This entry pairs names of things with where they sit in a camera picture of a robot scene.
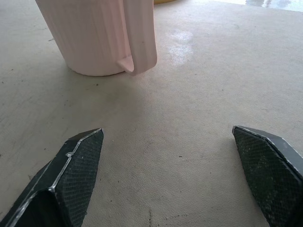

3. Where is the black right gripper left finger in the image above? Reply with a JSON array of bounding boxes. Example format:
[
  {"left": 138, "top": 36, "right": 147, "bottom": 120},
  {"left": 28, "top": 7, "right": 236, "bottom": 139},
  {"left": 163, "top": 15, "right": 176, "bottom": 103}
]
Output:
[{"left": 0, "top": 128, "right": 104, "bottom": 227}]

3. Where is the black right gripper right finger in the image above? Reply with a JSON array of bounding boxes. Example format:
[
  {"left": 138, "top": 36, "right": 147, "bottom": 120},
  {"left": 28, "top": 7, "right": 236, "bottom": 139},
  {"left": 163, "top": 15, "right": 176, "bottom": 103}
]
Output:
[{"left": 232, "top": 125, "right": 303, "bottom": 227}]

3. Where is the pink ribbed cup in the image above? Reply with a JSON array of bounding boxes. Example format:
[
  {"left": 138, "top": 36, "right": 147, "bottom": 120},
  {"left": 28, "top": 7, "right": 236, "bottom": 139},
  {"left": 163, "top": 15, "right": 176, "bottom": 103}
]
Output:
[{"left": 35, "top": 0, "right": 158, "bottom": 77}]

